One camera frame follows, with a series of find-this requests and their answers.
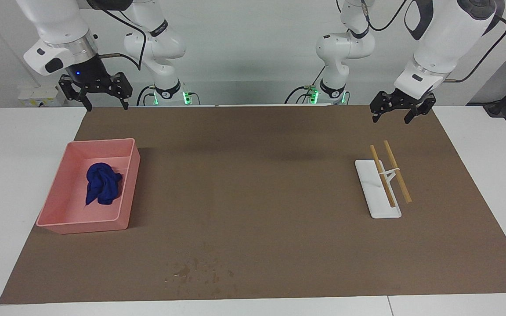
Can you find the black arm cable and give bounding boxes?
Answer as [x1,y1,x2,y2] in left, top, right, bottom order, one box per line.
[98,4,147,71]
[365,0,506,84]

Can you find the black right base cables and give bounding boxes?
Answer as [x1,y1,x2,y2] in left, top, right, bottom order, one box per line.
[137,86,157,106]

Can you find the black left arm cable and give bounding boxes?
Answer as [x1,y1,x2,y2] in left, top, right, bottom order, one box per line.
[365,0,506,84]

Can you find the blue towel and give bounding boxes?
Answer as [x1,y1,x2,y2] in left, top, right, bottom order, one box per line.
[85,162,123,209]

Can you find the black left base cables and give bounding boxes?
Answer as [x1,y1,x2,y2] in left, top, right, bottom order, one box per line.
[285,66,326,104]

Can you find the pink plastic bin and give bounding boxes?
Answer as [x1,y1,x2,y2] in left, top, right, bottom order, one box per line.
[36,138,141,234]

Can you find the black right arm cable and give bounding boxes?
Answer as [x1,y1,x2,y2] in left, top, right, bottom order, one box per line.
[98,4,147,71]

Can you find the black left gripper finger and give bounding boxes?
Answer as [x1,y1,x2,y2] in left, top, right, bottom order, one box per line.
[404,93,437,124]
[369,91,399,123]

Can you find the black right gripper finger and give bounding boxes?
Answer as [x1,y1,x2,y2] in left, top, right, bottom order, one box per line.
[106,72,133,110]
[58,75,94,112]

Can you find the white towel rack base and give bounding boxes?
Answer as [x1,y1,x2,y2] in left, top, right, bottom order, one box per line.
[354,159,402,219]

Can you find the white wall socket box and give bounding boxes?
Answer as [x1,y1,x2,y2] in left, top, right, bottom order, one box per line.
[18,86,67,107]

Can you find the brown table mat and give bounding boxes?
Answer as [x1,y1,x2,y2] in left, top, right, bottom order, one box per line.
[0,104,506,305]

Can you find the wooden rack rod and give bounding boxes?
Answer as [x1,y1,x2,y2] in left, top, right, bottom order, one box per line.
[370,145,397,208]
[383,140,412,204]

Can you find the black base cables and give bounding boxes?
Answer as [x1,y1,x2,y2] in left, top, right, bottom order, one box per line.
[137,86,157,106]
[285,66,326,104]

